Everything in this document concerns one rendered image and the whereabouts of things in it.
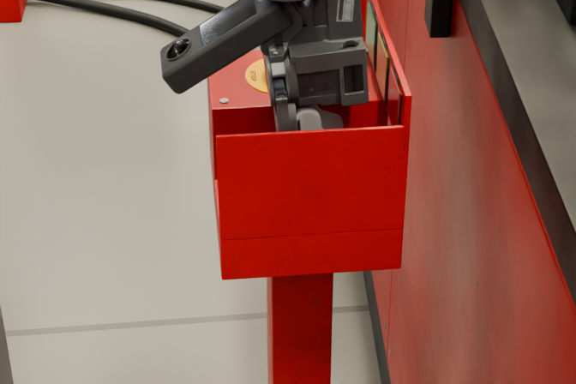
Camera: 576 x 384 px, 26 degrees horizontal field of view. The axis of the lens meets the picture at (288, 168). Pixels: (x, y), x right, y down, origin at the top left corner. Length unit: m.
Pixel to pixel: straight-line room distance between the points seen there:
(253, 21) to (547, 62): 0.23
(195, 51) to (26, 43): 1.93
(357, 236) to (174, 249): 1.16
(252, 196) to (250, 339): 1.00
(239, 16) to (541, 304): 0.33
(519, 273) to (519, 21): 0.22
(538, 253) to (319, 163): 0.22
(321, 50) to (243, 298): 1.15
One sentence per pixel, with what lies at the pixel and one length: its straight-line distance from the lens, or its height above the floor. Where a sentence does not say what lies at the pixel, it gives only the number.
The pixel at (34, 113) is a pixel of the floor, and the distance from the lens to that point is 2.65.
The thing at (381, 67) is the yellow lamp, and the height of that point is 0.81.
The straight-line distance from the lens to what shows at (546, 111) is 0.94.
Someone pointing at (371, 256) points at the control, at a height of 0.68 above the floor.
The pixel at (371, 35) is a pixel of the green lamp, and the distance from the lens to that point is 1.16.
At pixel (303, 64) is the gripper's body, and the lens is 1.00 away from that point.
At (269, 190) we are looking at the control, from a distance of 1.05.
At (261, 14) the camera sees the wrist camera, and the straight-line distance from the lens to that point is 0.99.
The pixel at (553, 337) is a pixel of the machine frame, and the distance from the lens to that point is 0.89.
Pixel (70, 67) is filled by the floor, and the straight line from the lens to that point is 2.80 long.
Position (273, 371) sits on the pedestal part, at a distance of 1.28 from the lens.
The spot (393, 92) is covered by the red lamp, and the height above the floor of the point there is 0.82.
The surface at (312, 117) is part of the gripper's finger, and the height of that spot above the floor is 0.81.
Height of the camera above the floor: 1.36
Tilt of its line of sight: 34 degrees down
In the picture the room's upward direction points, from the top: straight up
